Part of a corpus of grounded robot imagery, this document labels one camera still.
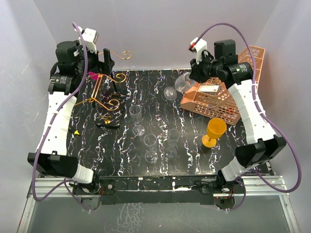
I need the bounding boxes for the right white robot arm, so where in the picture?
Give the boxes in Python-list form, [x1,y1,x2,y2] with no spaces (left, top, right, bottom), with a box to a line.
[190,50,287,193]

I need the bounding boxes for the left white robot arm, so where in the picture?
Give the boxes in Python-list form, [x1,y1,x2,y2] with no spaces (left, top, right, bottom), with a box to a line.
[27,41,115,194]

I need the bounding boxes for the tall clear flute glass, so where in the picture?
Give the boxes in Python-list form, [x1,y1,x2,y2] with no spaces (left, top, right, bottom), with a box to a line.
[129,105,145,136]

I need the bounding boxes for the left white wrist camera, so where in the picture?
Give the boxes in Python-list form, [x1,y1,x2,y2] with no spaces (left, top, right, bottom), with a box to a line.
[78,26,99,54]

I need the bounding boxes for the black base frame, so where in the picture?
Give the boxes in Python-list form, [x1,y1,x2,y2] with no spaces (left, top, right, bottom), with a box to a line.
[70,175,245,209]

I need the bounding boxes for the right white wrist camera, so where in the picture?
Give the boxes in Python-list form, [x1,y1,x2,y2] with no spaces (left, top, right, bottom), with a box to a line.
[189,37,207,64]

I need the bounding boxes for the clear wine glass front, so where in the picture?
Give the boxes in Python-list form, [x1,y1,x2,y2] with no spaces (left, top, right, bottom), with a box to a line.
[143,133,158,164]

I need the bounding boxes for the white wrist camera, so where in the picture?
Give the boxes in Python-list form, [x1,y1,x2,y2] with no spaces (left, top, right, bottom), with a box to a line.
[78,26,99,54]
[189,37,207,64]

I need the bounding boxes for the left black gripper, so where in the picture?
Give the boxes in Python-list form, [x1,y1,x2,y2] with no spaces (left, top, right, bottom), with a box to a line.
[75,41,115,77]

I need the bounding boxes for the gold wire wine glass rack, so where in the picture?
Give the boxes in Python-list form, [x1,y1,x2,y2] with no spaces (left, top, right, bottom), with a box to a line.
[75,50,132,129]

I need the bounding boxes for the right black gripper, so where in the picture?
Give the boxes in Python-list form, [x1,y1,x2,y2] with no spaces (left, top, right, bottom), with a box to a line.
[189,52,223,84]

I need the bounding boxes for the pink plastic wine glass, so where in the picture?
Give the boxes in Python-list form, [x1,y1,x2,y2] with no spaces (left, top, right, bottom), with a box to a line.
[86,72,103,80]

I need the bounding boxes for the orange plastic wine glass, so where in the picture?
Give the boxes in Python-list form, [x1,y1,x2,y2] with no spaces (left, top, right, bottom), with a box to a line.
[202,118,227,148]

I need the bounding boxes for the clear wine glass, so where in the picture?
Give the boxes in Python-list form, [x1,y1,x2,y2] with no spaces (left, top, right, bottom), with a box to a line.
[167,129,180,158]
[164,72,196,101]
[143,133,158,164]

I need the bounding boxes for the small white box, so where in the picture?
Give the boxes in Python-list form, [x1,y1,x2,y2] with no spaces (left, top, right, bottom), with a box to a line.
[198,85,221,96]

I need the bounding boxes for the peach plastic organiser basket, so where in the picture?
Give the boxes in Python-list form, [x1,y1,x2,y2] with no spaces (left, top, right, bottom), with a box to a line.
[180,46,265,125]

